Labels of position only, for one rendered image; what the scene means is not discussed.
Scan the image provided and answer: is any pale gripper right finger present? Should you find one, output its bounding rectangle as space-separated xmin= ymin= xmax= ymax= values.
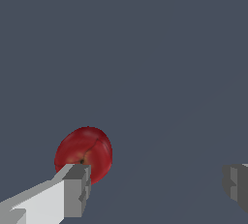
xmin=221 ymin=163 xmax=248 ymax=215

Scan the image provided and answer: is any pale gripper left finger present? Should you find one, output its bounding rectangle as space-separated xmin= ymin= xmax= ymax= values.
xmin=0 ymin=163 xmax=92 ymax=224

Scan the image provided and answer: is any red apple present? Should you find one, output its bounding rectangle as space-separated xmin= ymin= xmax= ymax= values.
xmin=53 ymin=126 xmax=113 ymax=186

